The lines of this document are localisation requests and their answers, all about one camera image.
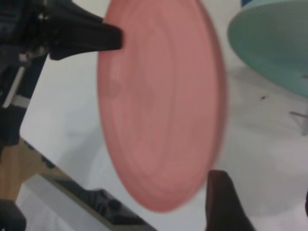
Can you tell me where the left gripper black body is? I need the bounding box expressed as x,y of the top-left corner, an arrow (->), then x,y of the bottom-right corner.
0,0 -> 53,60

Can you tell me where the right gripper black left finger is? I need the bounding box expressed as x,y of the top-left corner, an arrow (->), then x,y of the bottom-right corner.
205,169 -> 257,231

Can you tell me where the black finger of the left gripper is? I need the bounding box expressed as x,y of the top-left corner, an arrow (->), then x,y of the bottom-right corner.
49,23 -> 124,61
45,0 -> 104,25

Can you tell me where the pink round plate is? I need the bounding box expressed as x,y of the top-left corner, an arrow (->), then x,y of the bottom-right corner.
97,0 -> 228,214

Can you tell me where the green round plate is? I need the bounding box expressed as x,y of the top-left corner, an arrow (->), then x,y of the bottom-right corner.
227,0 -> 308,99

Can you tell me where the black rounded equipment housing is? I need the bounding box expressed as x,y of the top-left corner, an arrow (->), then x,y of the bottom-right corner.
0,199 -> 26,231

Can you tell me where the silver wire plate rack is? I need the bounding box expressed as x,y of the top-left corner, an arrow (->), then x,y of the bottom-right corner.
289,74 -> 308,137

